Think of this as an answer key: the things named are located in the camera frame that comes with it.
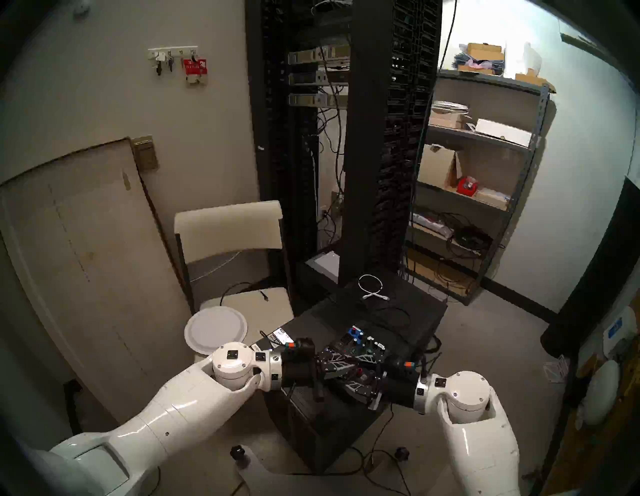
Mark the white round plate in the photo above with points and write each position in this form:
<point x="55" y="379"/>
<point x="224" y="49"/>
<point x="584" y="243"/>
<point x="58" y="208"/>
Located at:
<point x="216" y="330"/>

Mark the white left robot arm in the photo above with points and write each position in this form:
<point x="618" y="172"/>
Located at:
<point x="175" y="415"/>

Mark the white oval device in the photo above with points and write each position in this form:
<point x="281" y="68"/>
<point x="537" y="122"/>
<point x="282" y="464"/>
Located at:
<point x="601" y="392"/>

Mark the beige leaning board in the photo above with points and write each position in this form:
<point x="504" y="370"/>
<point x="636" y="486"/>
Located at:
<point x="75" y="250"/>

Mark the blue pink plastic bags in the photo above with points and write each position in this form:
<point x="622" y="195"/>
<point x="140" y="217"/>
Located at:
<point x="475" y="65"/>

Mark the flat white box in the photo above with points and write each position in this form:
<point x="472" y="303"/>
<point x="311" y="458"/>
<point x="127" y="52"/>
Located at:
<point x="502" y="132"/>

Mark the flat beige box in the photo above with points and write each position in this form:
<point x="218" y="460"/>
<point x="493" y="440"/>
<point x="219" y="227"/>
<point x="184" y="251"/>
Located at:
<point x="492" y="198"/>

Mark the beige wall switch plate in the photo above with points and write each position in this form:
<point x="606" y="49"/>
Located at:
<point x="146" y="155"/>

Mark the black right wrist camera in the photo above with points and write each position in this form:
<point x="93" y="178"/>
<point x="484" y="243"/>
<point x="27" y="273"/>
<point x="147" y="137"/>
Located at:
<point x="400" y="363"/>

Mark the black computer tower case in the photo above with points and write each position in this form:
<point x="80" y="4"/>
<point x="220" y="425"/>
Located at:
<point x="320" y="440"/>

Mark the white round wall sensor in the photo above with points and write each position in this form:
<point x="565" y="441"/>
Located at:
<point x="81" y="7"/>

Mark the pink white package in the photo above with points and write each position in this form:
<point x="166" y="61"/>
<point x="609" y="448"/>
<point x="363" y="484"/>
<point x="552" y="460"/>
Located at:
<point x="430" y="222"/>

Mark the cream folding chair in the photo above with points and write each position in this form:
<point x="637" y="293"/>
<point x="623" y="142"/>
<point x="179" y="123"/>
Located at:
<point x="225" y="225"/>

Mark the white lattice finger part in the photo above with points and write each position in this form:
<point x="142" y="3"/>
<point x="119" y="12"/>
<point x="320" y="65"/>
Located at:
<point x="556" y="370"/>

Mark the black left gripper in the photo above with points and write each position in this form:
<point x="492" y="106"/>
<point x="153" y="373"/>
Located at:
<point x="300" y="372"/>

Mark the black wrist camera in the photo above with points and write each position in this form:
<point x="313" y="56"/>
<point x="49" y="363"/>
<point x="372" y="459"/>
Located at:
<point x="301" y="345"/>
<point x="400" y="363"/>

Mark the black round knob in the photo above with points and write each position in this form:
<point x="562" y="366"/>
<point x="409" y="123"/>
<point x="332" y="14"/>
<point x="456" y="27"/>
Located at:
<point x="237" y="452"/>
<point x="401" y="454"/>

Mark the white box blue label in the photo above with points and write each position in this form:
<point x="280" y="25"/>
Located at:
<point x="620" y="332"/>

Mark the small red box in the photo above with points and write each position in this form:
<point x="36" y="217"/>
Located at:
<point x="467" y="186"/>

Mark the black server rack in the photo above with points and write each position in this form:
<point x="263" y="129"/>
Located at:
<point x="280" y="150"/>
<point x="385" y="150"/>

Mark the grey metal shelving unit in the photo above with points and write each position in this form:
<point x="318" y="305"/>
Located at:
<point x="522" y="175"/>

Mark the grey flat device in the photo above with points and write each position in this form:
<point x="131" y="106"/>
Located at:
<point x="325" y="264"/>

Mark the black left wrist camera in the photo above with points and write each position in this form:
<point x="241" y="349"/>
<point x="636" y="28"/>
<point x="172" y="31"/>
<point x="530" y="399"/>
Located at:
<point x="301" y="345"/>

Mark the blue black audio mixer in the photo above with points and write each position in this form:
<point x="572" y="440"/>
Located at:
<point x="350" y="342"/>

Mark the small beige box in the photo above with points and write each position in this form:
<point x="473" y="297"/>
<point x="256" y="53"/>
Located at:
<point x="447" y="120"/>

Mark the open cardboard box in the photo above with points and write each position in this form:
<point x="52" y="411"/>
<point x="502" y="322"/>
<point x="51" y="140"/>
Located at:
<point x="435" y="167"/>

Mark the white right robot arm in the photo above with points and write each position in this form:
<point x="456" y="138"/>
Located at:
<point x="480" y="430"/>

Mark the white paper bag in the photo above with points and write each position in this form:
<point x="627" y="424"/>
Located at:
<point x="522" y="57"/>

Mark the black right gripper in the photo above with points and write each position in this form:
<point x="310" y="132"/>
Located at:
<point x="400" y="391"/>

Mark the white key hook rail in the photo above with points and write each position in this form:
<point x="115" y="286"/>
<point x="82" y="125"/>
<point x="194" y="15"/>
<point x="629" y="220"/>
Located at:
<point x="170" y="51"/>

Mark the low brown cardboard box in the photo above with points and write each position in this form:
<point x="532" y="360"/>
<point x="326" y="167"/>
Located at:
<point x="532" y="81"/>

